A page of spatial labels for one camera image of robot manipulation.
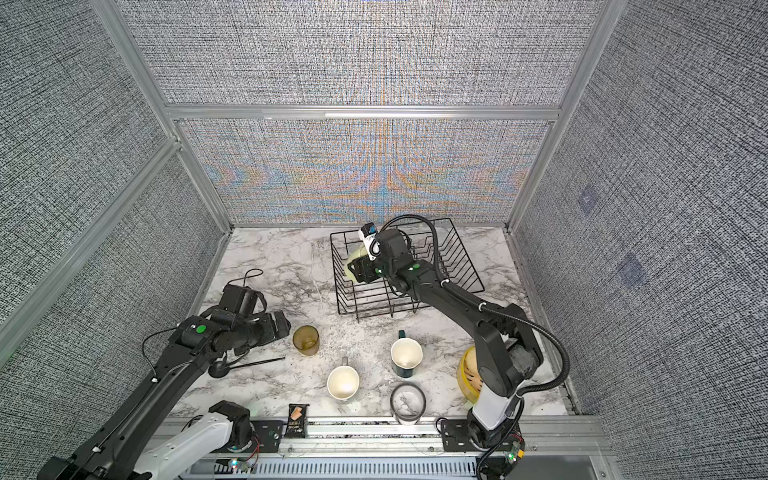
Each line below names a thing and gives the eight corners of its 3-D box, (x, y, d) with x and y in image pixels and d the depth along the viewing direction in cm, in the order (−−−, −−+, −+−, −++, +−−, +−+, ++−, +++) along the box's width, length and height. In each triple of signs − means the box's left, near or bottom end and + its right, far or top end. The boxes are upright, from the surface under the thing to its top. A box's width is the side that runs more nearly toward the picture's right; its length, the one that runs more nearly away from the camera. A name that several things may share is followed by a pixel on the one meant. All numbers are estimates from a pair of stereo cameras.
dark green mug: (382, 362, 87) (382, 346, 79) (399, 344, 91) (400, 327, 82) (405, 383, 84) (408, 369, 75) (422, 363, 87) (426, 348, 78)
